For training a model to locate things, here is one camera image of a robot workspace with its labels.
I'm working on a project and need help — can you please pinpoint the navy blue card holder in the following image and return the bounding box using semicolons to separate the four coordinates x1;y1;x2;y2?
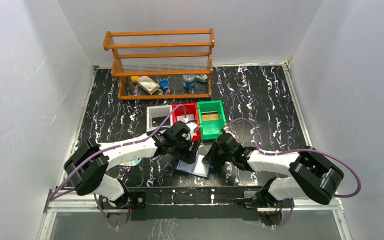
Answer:
175;153;216;180

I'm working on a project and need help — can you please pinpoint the green plastic bin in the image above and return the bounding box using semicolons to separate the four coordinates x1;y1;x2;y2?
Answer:
197;100;227;141

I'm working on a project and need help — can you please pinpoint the white plastic bin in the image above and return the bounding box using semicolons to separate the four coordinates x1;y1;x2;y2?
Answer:
146;105;173;132

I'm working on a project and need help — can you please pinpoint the red plastic bin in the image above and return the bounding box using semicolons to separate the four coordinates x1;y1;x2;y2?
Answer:
172;102;202;141

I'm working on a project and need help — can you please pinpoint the blue toothbrush blister pack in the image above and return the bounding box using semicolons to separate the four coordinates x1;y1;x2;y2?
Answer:
119;158;142;167

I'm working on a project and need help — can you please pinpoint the wooden shelf rack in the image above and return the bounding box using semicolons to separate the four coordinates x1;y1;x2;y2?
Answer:
103;28;216;101

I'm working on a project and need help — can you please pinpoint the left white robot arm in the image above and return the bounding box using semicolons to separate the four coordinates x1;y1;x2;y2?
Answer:
64;121;199;208

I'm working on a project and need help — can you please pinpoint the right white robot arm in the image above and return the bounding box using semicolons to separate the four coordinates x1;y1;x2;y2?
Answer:
202;132;344;208

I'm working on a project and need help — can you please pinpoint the black card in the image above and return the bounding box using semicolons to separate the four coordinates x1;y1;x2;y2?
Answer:
150;116;171;130

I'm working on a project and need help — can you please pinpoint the white card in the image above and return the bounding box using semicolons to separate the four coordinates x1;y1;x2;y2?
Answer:
176;114;196;124

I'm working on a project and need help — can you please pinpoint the gold card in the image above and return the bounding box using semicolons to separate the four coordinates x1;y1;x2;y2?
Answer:
200;111;220;122

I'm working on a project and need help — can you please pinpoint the blue small cube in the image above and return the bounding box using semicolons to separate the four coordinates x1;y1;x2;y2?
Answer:
159;79;170;91

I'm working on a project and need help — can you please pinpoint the white red small box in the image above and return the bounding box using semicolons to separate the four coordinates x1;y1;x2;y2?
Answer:
136;75;160;95

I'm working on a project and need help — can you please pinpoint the blue round tin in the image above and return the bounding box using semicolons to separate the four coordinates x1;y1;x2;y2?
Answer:
182;74;196;90

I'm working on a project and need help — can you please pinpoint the grey tape dispenser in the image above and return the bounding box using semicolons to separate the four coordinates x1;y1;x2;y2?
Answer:
195;74;209;83

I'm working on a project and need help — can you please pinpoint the yellow small object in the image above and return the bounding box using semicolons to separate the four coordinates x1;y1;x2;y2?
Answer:
130;76;140;83

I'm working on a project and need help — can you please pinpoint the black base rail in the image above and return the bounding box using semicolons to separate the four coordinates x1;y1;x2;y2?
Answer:
97;185;312;229

